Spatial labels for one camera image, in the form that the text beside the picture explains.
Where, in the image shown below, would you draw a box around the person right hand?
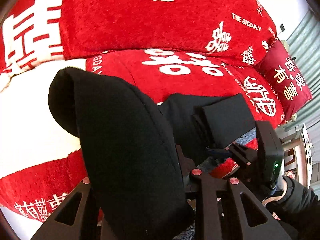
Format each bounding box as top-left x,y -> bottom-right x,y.
261,175 -> 300,223

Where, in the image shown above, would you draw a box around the red folded quilt with characters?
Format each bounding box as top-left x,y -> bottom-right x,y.
1,0 -> 276,76

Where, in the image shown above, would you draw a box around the red bed sheet with characters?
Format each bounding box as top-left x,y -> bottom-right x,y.
1,50 -> 283,222

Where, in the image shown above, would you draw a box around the black fleece-lined pants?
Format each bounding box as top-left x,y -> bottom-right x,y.
47,66 -> 258,240

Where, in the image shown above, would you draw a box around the dark red embroidered pillow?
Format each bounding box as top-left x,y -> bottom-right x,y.
254,39 -> 312,122

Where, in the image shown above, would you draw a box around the wooden bedside table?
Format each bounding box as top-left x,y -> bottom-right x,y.
276,124 -> 313,187

